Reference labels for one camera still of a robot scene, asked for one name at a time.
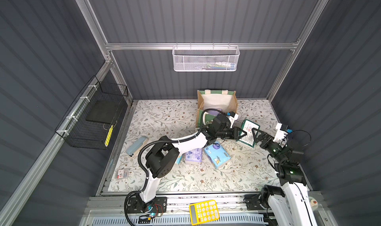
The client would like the green white tissue pack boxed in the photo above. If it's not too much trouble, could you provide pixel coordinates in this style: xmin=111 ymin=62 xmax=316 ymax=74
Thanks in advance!
xmin=238 ymin=119 xmax=260 ymax=148

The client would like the blue cartoon tissue pack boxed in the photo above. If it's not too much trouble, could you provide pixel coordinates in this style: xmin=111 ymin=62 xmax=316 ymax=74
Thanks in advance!
xmin=204 ymin=141 xmax=231 ymax=169

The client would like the lavender cartoon tissue pack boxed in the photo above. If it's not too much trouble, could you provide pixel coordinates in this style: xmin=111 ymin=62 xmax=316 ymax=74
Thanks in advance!
xmin=206 ymin=109 xmax=220 ymax=116

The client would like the green Christmas burlap tote bag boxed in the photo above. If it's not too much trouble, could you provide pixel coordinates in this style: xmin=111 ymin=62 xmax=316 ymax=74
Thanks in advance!
xmin=195 ymin=90 xmax=238 ymax=128

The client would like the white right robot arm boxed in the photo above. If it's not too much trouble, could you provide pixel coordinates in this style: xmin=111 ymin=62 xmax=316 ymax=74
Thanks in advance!
xmin=251 ymin=124 xmax=317 ymax=226

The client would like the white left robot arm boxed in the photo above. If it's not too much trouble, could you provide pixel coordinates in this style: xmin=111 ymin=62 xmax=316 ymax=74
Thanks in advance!
xmin=138 ymin=112 xmax=247 ymax=203

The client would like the purple tissue pack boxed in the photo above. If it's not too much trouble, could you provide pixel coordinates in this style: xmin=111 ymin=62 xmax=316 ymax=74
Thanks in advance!
xmin=185 ymin=148 xmax=202 ymax=165

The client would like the colourful white tissue pack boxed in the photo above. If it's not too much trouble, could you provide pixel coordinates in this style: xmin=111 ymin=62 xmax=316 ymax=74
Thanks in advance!
xmin=176 ymin=154 xmax=183 ymax=164

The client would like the mint green timer device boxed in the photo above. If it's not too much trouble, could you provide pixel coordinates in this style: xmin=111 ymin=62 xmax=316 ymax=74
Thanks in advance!
xmin=309 ymin=196 xmax=318 ymax=211

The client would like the yellow calculator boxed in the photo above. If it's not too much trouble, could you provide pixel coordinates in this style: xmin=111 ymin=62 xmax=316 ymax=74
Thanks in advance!
xmin=189 ymin=200 xmax=220 ymax=226

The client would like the light blue stapler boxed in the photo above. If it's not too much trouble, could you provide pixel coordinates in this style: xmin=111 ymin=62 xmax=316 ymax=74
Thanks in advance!
xmin=126 ymin=136 xmax=149 ymax=157

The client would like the small clear staples box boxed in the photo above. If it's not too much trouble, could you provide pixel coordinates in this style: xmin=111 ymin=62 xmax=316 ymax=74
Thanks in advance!
xmin=116 ymin=169 xmax=130 ymax=179

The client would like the yellow tag in basket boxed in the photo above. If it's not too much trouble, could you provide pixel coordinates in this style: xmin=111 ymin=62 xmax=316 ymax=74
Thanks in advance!
xmin=104 ymin=125 xmax=114 ymax=147

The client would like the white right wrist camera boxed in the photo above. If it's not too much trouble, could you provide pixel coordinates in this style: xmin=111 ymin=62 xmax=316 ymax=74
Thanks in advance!
xmin=273 ymin=123 xmax=289 ymax=145

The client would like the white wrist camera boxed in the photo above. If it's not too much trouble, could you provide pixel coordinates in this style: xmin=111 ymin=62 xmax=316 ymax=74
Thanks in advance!
xmin=226 ymin=112 xmax=239 ymax=128
xmin=273 ymin=123 xmax=289 ymax=145

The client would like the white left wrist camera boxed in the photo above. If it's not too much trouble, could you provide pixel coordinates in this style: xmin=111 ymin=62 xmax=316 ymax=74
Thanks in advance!
xmin=226 ymin=112 xmax=239 ymax=128

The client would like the white wire wall basket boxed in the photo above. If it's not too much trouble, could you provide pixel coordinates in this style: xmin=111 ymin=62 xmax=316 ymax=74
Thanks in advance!
xmin=172 ymin=45 xmax=240 ymax=72

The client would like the black corrugated left cable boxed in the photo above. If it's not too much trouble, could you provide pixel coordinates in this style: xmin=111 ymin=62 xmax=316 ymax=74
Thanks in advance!
xmin=123 ymin=140 xmax=176 ymax=226

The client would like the black wire wall basket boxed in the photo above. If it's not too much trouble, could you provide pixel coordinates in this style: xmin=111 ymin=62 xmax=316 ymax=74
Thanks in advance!
xmin=56 ymin=77 xmax=131 ymax=150

